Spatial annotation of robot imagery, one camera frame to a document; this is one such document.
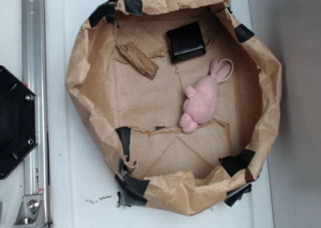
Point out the black leather box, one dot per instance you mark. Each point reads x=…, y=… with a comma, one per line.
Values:
x=186, y=42

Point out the brown paper bag tray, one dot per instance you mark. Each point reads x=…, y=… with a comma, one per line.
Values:
x=135, y=121

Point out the brown wood chip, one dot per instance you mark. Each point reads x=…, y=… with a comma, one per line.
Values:
x=139, y=60

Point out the aluminium extrusion rail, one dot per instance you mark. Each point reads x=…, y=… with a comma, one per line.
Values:
x=36, y=164

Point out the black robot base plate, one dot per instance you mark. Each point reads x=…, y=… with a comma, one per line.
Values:
x=18, y=122

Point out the pink plush bunny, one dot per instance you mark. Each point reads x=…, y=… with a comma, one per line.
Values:
x=201, y=103

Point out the metal corner bracket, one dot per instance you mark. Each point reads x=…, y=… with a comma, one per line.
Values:
x=31, y=212

